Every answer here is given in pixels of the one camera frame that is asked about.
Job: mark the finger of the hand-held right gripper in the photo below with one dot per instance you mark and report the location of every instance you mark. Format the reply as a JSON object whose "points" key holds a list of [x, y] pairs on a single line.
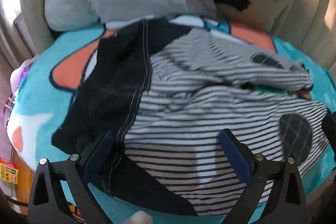
{"points": [[330, 125]]}

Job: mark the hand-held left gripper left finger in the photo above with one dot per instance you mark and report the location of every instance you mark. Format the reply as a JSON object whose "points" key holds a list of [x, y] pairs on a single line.
{"points": [[101, 153]]}

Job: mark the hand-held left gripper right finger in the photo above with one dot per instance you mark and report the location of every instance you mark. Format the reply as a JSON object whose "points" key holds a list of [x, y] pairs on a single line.
{"points": [[237, 155]]}

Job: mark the purple and white cloth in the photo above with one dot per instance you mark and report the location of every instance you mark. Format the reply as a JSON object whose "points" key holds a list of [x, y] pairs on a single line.
{"points": [[22, 73]]}

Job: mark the teal printed blanket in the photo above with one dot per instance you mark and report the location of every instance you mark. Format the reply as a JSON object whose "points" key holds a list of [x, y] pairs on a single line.
{"points": [[34, 108]]}

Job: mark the navy and striped pants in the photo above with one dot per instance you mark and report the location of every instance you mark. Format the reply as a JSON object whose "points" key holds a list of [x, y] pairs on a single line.
{"points": [[183, 134]]}

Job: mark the red and yellow box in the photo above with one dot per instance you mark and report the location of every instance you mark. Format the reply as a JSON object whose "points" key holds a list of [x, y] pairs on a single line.
{"points": [[9, 171]]}

